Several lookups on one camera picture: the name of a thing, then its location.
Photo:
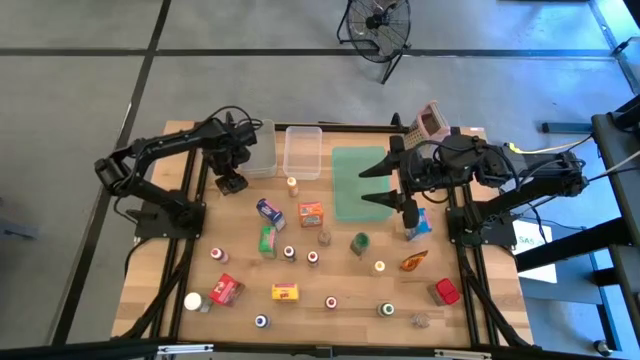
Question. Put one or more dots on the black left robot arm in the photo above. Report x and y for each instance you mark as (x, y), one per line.
(167, 142)

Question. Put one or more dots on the pink metal box grater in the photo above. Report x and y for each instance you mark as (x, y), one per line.
(430, 125)

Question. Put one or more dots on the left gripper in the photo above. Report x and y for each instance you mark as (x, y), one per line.
(227, 160)

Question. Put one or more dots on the green food colouring bottle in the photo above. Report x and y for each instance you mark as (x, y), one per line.
(385, 309)

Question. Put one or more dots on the white-lid spice jar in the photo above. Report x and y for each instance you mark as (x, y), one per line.
(193, 301)

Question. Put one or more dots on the black metal workbench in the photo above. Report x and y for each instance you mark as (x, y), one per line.
(620, 135)

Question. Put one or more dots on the orange snack packet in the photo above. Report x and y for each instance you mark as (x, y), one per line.
(414, 261)

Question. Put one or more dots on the red food colouring bottle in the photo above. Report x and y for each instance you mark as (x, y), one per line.
(312, 257)
(217, 253)
(330, 302)

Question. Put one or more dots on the purple food colouring bottle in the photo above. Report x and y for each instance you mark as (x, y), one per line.
(289, 251)

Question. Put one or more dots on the green cereal box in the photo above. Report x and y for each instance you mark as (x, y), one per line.
(268, 241)

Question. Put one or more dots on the yellow food colouring bottle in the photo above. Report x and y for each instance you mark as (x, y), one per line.
(379, 267)

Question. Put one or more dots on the red cereal box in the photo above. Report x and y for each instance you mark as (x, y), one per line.
(225, 289)

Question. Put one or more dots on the orange snack box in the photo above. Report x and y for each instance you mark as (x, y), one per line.
(311, 215)

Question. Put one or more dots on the blue food colouring bottle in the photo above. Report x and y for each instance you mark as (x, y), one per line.
(261, 320)

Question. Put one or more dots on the dark blue cereal box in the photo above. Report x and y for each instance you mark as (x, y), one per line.
(270, 212)

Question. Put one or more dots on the clear glass jar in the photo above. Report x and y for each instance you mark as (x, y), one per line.
(420, 320)

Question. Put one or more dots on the black floor fan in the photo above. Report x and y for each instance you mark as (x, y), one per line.
(374, 21)

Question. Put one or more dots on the grey floor object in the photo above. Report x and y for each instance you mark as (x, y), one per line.
(17, 232)

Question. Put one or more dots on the clear plastic bin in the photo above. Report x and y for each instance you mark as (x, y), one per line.
(302, 150)

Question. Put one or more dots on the small brown spice jar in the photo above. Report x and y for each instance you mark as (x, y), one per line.
(324, 238)

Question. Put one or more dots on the teal plastic tray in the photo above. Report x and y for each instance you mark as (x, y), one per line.
(350, 200)

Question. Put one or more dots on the white paper sheet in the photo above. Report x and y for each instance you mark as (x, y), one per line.
(537, 260)

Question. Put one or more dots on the orange food colouring bottle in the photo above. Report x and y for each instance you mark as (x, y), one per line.
(292, 187)

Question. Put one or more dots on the frosted white plastic bin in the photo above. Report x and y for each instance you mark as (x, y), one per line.
(265, 160)

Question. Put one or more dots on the dark metal floor bar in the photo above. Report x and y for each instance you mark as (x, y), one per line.
(565, 127)

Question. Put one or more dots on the silver metal bracket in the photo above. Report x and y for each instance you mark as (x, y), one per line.
(185, 348)
(462, 354)

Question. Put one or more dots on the black gantry crossbar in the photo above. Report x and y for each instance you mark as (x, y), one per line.
(100, 350)

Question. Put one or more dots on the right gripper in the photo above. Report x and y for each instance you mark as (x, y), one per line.
(415, 175)

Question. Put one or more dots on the yellow Corn Pops box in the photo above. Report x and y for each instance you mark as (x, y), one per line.
(285, 292)

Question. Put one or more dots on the black caster wheel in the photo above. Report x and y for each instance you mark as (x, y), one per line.
(602, 347)

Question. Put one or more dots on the black aluminium table frame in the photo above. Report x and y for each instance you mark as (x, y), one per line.
(350, 128)

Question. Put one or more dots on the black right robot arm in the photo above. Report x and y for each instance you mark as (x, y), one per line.
(540, 172)

